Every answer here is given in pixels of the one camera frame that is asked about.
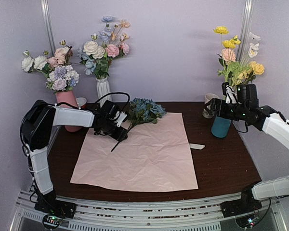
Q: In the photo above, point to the pink wrapping paper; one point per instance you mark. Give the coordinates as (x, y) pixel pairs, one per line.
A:
(154, 158)

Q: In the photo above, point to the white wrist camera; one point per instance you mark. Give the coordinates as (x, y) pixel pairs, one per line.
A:
(229, 93)
(120, 118)

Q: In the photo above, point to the right round status board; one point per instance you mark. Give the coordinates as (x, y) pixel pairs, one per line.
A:
(248, 220)

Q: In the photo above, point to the white ribbed vase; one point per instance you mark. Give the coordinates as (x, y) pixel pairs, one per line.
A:
(103, 88)

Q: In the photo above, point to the round status board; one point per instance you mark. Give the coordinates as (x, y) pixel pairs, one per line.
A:
(248, 220)
(51, 221)

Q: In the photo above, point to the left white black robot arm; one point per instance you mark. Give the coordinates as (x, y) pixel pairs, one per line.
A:
(35, 133)

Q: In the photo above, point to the red white bowl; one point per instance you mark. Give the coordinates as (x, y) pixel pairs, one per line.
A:
(81, 102)

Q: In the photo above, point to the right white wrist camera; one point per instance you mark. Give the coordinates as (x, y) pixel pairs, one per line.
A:
(229, 93)

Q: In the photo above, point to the cream yellow rose stem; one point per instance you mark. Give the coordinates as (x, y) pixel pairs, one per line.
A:
(250, 72)

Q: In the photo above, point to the pastel flowers in pink vase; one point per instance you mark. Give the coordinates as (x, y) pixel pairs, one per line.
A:
(58, 70)

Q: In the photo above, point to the small yellow flower stem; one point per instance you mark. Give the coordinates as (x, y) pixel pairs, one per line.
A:
(230, 43)

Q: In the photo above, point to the cream printed ribbon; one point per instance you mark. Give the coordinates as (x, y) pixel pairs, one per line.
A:
(196, 146)

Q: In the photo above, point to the blue hydrangea stem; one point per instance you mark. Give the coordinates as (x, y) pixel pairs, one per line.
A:
(143, 111)

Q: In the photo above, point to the pink vase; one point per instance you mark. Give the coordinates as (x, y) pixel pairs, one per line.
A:
(68, 97)

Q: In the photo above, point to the pink peony stem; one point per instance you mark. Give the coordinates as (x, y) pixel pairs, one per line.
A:
(227, 56)

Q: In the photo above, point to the white carnation stem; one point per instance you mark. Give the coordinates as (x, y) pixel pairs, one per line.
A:
(252, 50)

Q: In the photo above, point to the left aluminium post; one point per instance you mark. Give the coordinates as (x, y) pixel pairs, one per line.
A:
(48, 25)

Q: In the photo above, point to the left round status board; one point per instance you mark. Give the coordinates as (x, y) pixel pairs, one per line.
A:
(51, 221)

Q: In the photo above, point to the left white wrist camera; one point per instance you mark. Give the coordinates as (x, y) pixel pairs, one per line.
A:
(120, 118)

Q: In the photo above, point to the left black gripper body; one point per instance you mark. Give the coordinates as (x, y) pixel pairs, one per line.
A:
(108, 129)

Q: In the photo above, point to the cream floral mug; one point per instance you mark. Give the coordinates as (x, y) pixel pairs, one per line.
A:
(208, 97)

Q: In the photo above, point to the pastel flowers in white vase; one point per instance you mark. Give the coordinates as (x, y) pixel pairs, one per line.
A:
(108, 44)

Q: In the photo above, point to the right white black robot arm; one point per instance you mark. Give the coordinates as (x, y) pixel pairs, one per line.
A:
(265, 133)

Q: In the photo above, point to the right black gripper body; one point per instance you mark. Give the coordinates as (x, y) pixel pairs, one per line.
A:
(213, 106)

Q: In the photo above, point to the teal vase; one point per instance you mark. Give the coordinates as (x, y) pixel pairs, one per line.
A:
(220, 127)

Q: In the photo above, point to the aluminium rail base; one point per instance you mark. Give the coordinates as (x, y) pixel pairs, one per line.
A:
(187, 215)

